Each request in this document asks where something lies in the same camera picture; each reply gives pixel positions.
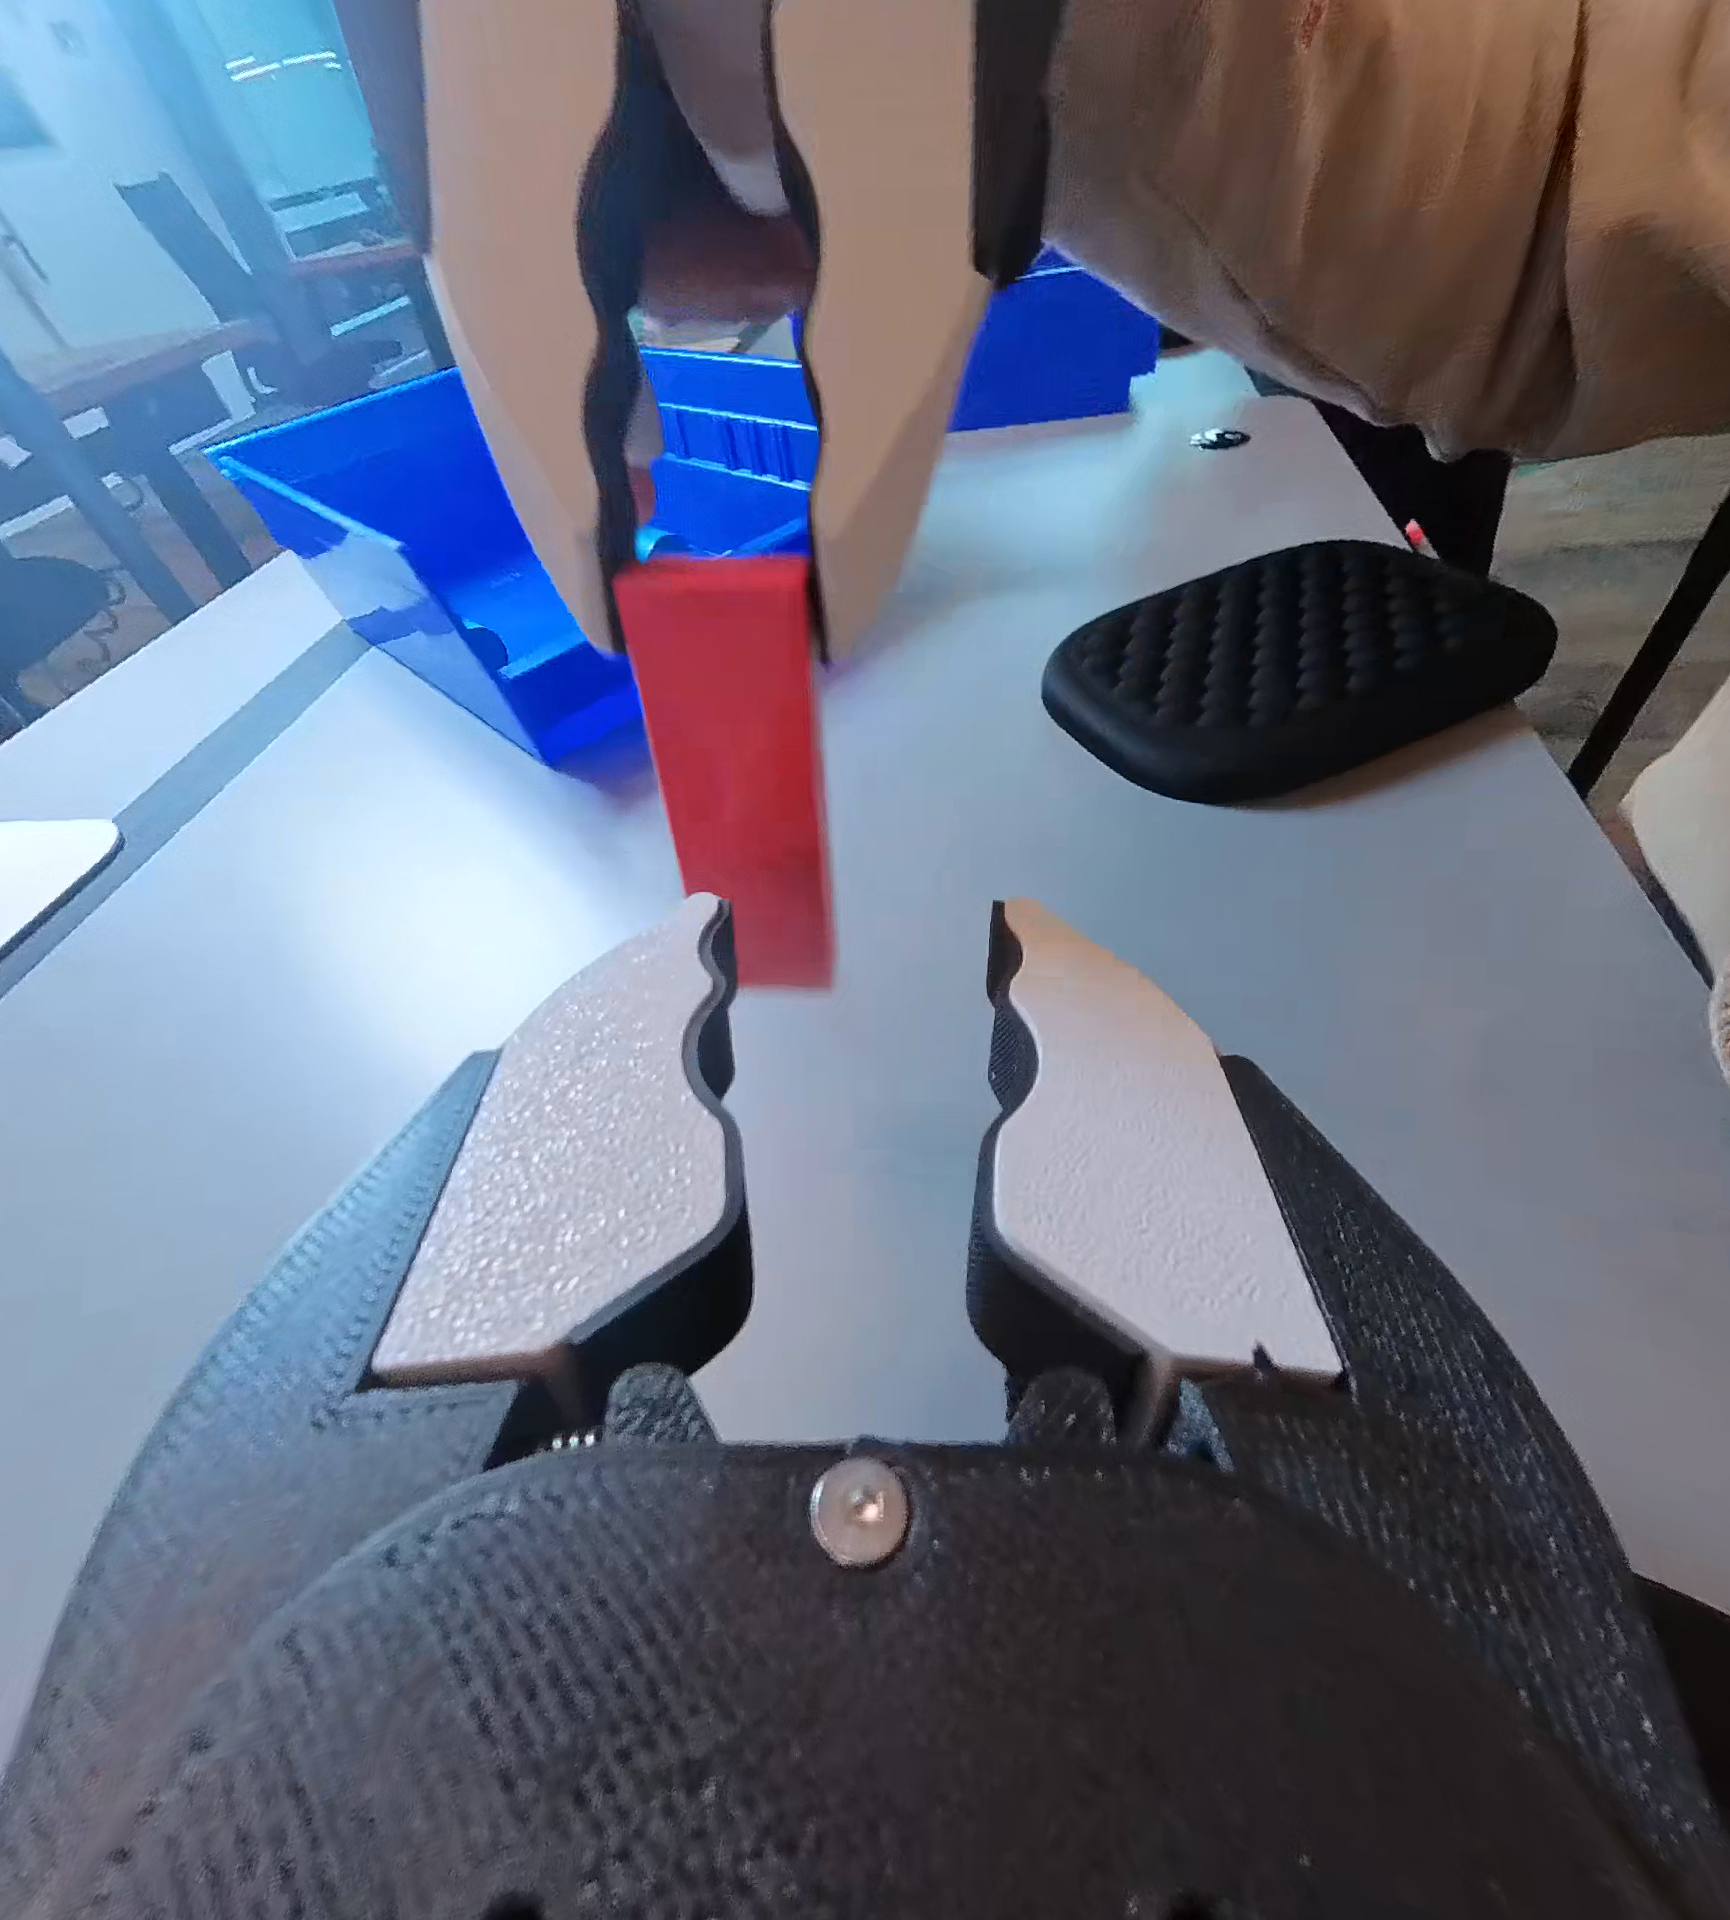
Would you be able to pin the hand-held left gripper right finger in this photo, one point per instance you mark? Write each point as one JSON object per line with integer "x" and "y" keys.
{"x": 1149, "y": 1186}

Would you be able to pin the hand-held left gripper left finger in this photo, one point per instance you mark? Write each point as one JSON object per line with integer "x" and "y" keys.
{"x": 564, "y": 1186}

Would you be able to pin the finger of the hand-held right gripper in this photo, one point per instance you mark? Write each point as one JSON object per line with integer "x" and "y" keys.
{"x": 519, "y": 301}
{"x": 879, "y": 301}

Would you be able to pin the blue plastic bin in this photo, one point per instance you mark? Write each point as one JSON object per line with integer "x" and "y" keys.
{"x": 1059, "y": 346}
{"x": 399, "y": 511}

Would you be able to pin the red rectangular wooden block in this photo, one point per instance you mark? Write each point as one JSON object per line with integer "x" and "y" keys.
{"x": 744, "y": 781}

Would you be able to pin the person's right forearm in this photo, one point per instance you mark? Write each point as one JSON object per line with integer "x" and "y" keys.
{"x": 1404, "y": 196}

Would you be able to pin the person's right hand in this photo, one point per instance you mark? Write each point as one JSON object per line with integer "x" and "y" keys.
{"x": 714, "y": 106}

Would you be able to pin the black office chair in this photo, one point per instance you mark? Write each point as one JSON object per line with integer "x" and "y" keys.
{"x": 204, "y": 271}
{"x": 9, "y": 616}

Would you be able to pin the wooden background desk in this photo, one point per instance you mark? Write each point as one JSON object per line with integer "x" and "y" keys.
{"x": 84, "y": 376}

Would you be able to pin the black wrist rest pad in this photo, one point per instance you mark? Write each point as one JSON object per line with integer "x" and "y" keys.
{"x": 1299, "y": 676}

